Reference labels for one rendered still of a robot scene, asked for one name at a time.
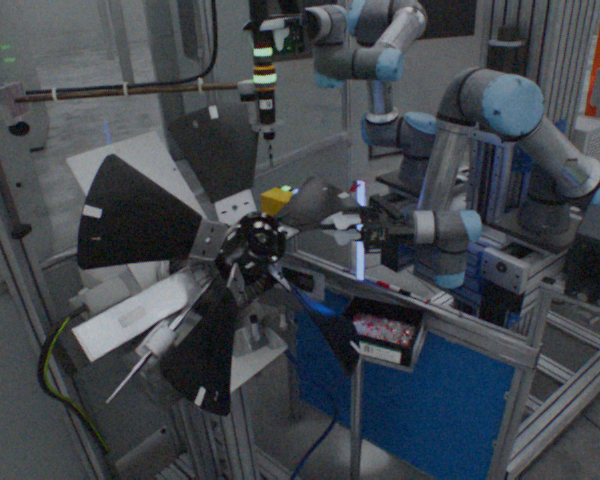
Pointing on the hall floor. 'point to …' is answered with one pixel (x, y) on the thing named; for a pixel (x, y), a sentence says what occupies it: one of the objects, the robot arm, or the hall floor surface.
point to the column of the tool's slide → (37, 309)
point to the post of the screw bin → (356, 420)
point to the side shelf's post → (174, 431)
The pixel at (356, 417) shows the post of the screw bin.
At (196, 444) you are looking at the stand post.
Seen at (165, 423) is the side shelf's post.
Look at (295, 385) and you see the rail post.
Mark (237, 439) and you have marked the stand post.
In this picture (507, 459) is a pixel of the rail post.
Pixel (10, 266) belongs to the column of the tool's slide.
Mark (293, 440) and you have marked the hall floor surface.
